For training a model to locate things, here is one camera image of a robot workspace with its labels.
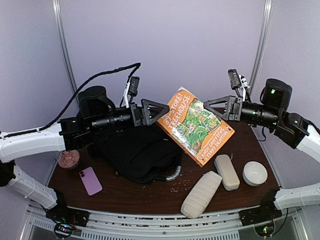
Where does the aluminium frame post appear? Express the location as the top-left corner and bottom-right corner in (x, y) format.
(52, 0), (77, 93)
(249, 0), (274, 93)

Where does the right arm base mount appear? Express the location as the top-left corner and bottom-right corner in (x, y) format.
(238, 189), (283, 238)

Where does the right aluminium frame post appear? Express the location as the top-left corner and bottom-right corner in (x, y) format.
(249, 0), (274, 93)

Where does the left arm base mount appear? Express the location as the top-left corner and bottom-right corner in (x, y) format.
(43, 189), (90, 239)

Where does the pink smartphone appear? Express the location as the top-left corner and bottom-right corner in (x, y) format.
(79, 167), (103, 196)

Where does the black student backpack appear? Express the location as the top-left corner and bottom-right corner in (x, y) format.
(87, 124), (182, 184)

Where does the beige fabric pencil pouch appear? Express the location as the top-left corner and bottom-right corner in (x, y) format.
(180, 171), (223, 219)

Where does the front aluminium rail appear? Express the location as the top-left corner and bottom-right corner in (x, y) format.
(21, 197), (307, 240)

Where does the white bowl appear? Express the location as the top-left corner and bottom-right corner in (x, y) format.
(242, 161), (268, 187)

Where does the beige glasses case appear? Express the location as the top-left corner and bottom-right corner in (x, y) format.
(214, 154), (240, 191)

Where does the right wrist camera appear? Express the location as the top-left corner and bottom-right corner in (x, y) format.
(227, 69), (250, 101)

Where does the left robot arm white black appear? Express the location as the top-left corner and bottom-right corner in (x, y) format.
(0, 86), (170, 222)

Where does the green orange paperback book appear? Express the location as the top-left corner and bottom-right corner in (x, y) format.
(157, 86), (235, 167)

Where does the red patterned small bowl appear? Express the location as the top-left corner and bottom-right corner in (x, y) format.
(57, 150), (80, 170)

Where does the left aluminium frame post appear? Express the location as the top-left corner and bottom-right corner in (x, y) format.
(52, 0), (77, 93)

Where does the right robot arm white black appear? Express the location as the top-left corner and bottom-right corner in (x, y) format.
(203, 78), (320, 221)

